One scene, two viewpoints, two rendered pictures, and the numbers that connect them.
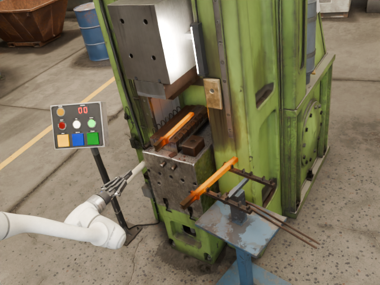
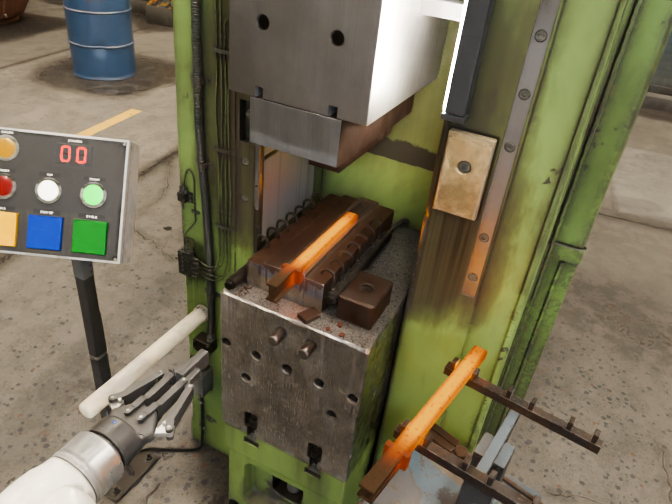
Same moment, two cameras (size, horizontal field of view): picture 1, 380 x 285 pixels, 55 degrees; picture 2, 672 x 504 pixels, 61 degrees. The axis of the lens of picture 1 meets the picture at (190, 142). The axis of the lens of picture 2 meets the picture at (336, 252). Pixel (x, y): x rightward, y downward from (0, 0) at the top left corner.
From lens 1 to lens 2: 0.94 m
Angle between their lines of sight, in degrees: 13
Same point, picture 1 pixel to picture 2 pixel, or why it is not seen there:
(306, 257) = not seen: outside the picture
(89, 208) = (66, 491)
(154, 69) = (328, 75)
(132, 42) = not seen: outside the picture
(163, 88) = (339, 134)
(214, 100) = (460, 195)
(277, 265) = not seen: outside the picture
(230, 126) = (479, 268)
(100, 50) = (100, 61)
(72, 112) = (40, 154)
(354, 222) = (612, 490)
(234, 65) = (558, 110)
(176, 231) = (252, 485)
